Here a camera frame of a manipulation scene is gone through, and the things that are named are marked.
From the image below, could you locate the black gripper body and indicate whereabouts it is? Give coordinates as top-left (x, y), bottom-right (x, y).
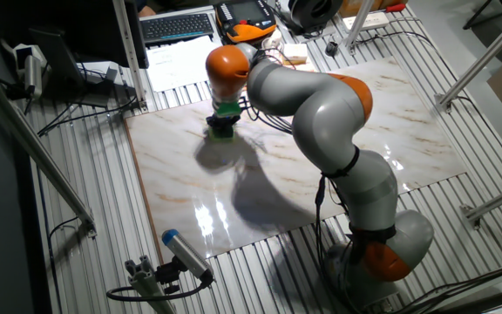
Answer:
top-left (206, 113), bottom-right (242, 130)

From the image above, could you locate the green sponge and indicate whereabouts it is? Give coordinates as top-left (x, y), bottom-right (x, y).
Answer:
top-left (207, 125), bottom-right (236, 142)

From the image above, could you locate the white yellow sponge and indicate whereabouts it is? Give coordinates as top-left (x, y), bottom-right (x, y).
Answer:
top-left (282, 43), bottom-right (309, 65)

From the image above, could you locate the printed white paper sheet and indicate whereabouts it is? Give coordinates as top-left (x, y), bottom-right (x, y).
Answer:
top-left (146, 35), bottom-right (227, 93)

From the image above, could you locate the orange black teach pendant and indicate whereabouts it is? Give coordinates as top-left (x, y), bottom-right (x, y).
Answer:
top-left (214, 0), bottom-right (277, 44)

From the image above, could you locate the black keyboard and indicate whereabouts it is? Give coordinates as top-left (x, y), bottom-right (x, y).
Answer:
top-left (140, 12), bottom-right (215, 44)

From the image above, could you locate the black round fan housing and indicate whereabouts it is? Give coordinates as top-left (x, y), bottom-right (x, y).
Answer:
top-left (286, 0), bottom-right (344, 31)

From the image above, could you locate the black computer monitor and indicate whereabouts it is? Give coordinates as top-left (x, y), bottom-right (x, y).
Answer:
top-left (0, 0), bottom-right (150, 71)

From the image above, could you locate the brown cardboard box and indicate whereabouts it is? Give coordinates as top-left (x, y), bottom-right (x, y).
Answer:
top-left (337, 0), bottom-right (409, 18)

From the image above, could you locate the black monitor stand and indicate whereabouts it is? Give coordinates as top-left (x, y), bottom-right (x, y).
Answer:
top-left (29, 28), bottom-right (119, 109)

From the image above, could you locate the white power strip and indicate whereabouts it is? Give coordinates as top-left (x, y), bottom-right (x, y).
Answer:
top-left (342, 11), bottom-right (390, 31)

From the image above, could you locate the black wrist cable bundle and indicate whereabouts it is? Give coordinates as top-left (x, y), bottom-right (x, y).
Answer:
top-left (238, 98), bottom-right (295, 136)

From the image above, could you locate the aluminium frame beam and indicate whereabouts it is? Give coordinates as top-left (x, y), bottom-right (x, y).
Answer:
top-left (459, 177), bottom-right (502, 231)
top-left (434, 3), bottom-right (502, 113)
top-left (0, 60), bottom-right (98, 239)
top-left (111, 0), bottom-right (149, 113)
top-left (345, 0), bottom-right (375, 54)

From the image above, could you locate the black cable with inline connector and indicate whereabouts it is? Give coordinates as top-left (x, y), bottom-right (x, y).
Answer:
top-left (312, 174), bottom-right (352, 306)

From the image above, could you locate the silver camera with blue cap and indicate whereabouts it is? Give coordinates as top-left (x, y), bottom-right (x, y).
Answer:
top-left (161, 229), bottom-right (216, 284)

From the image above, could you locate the aluminium camera mount profile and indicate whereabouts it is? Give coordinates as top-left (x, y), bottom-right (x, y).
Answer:
top-left (124, 255), bottom-right (178, 314)

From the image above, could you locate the black camera cable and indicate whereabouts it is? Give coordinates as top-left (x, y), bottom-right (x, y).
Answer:
top-left (105, 278), bottom-right (214, 303)

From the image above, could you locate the grey camera on mount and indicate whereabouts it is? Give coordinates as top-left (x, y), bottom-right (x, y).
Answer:
top-left (13, 43), bottom-right (45, 100)

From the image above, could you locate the black floor cable bundle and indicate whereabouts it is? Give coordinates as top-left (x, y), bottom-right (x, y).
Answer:
top-left (385, 256), bottom-right (502, 314)

